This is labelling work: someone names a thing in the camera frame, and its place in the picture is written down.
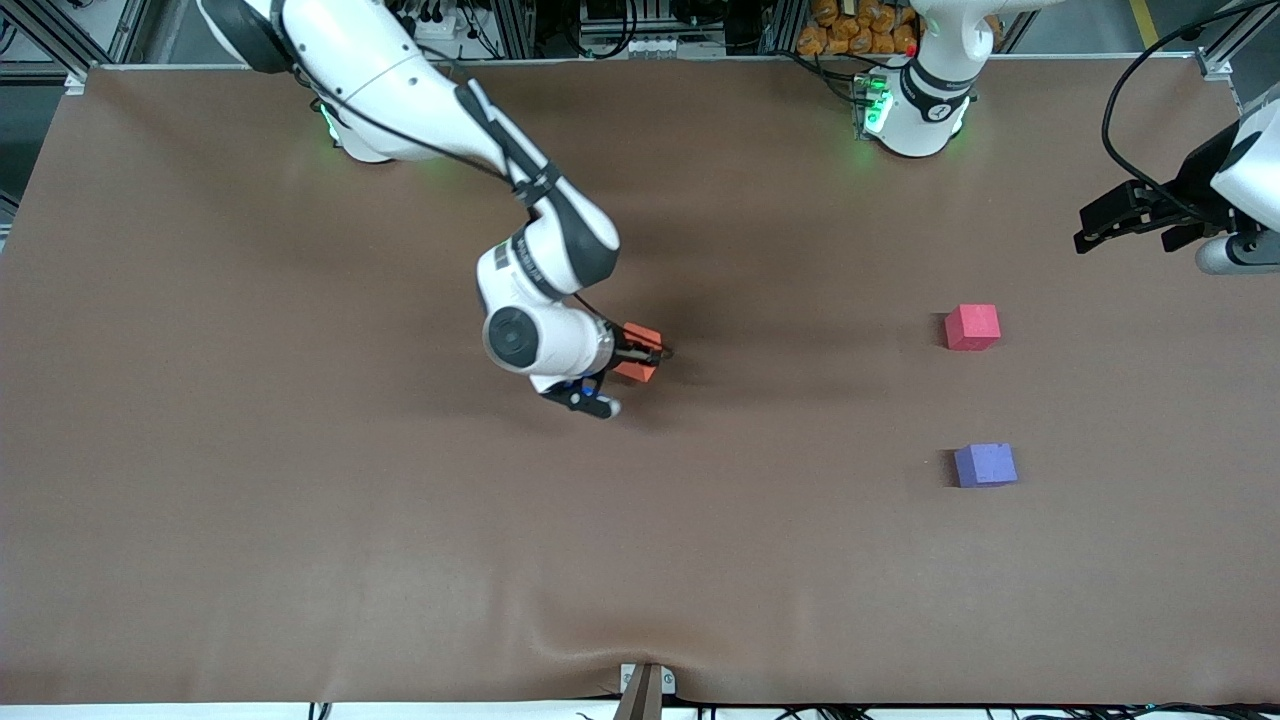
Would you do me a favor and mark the orange foam block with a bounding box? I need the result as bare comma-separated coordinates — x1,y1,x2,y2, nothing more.
612,322,664,385

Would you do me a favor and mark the red foam block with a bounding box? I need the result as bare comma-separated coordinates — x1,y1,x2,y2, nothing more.
944,304,1001,352

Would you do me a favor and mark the brown table cover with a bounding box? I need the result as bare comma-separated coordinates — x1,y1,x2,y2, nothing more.
0,58,1280,706

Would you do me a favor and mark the purple foam block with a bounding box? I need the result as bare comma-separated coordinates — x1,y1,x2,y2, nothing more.
953,443,1018,489

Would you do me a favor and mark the white connector row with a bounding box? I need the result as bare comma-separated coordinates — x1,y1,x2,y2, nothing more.
582,36,723,59

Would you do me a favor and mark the pile of orange lumpy items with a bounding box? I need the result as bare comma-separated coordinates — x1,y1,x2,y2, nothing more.
797,0,919,58

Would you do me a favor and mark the silver metal clamp plate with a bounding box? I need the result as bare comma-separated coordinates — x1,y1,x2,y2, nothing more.
620,663,677,698

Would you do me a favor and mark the white power strip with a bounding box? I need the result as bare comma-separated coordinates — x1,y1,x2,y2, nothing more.
408,8,462,43

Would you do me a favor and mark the diagonal aluminium frame strut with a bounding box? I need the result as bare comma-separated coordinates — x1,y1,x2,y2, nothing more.
0,0,151,79
1195,0,1280,81

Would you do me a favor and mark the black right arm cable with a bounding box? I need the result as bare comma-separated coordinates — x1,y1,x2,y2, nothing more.
305,60,613,323

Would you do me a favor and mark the silver aluminium frame post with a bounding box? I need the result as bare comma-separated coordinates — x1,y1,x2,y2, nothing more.
761,0,807,57
490,0,537,59

